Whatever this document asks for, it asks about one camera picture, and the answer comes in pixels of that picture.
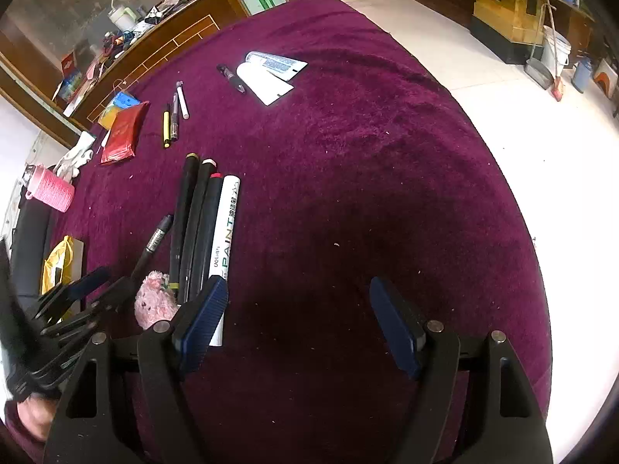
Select pile of mixed small goods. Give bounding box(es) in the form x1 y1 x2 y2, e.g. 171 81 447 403
53 0 216 102

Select black pen with clip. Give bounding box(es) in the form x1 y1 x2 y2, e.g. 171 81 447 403
217 64 248 95

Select black pen with grey grip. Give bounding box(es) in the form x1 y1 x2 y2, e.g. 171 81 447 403
128 213 175 283

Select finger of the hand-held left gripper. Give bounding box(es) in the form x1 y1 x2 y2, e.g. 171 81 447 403
26 267 112 324
41 275 143 340

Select white tube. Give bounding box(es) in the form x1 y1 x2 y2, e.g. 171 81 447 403
235 62 295 106

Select white tray with yellow tape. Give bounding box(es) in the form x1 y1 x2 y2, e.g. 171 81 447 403
41 235 88 295

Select person's left hand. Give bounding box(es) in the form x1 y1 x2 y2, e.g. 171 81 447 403
14 391 61 443

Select white pen with blue cap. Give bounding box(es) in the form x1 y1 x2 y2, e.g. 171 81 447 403
175 80 190 121

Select orange and white bin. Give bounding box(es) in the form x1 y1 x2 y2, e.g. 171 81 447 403
592 58 619 100

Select grey dustpan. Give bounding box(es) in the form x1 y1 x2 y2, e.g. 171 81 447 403
525 57 554 90

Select black marker with yellow end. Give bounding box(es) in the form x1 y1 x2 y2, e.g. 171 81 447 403
169 153 200 300

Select white work glove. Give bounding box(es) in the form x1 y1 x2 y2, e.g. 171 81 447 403
52 130 97 178

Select bottle in pink knit sleeve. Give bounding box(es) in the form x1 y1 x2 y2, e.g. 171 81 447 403
24 164 77 213

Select clear plastic pen package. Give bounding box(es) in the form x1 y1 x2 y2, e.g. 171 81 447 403
244 51 309 83

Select white paint marker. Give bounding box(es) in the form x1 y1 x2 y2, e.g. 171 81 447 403
208 176 241 347

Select white electric kettle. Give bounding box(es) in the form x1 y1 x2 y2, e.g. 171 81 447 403
107 0 136 31

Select pink fluffy pompom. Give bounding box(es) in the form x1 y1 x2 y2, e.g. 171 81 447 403
134 271 179 329

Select person's left forearm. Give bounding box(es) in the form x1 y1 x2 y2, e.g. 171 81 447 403
2 416 49 464

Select gold reception counter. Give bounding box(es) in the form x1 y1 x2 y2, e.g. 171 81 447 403
471 0 552 63

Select wooden cabinet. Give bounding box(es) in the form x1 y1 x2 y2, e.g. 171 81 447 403
546 0 605 59

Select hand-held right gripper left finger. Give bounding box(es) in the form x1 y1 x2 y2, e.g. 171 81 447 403
43 275 230 464

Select blue plastic object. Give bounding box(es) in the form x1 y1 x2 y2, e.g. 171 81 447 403
110 92 140 116

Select white bucket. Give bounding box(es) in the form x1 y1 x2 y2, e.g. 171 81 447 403
540 25 572 82

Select red foil packet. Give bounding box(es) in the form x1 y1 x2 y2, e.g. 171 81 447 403
100 101 150 166

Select black bag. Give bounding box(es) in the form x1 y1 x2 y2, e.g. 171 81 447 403
10 203 59 295

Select slim black pen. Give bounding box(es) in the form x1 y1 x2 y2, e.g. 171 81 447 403
167 92 181 142

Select black marker with white end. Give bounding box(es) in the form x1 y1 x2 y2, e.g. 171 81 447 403
179 158 217 303

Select wooden counter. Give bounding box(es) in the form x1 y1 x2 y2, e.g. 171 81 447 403
0 0 252 131

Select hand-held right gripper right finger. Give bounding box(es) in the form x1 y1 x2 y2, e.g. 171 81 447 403
369 276 554 464

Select broom with wooden handle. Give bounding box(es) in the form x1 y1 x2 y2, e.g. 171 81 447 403
539 0 566 102

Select blue bucket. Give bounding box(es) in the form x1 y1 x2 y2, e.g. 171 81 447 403
572 58 594 94

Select black marker with red end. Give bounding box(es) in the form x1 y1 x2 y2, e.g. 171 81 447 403
188 172 224 300

